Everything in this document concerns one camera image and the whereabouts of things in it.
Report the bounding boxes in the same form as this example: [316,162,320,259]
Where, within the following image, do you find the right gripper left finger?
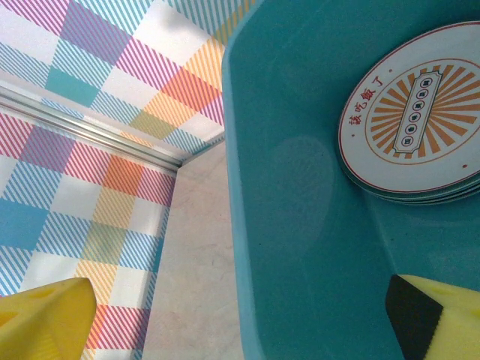
[0,277,98,360]

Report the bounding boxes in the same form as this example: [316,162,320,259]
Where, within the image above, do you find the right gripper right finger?
[384,273,480,360]

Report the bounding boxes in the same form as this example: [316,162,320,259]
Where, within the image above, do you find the teal plastic bin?
[220,0,480,360]

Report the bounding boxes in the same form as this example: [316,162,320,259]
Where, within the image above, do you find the white plate orange sunburst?
[337,20,480,191]

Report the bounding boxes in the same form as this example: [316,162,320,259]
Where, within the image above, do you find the aluminium corner post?
[0,84,185,173]

